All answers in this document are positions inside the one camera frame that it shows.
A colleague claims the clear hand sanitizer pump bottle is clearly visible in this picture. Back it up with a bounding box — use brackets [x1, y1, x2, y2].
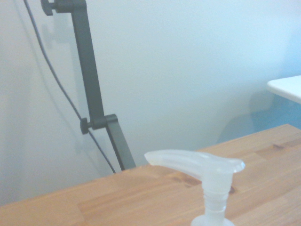
[143, 149, 246, 226]

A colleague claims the black camera stand pole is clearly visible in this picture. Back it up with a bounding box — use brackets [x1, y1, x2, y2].
[40, 0, 137, 171]

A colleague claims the black stand cable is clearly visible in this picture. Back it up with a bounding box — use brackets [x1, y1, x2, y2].
[23, 0, 117, 174]

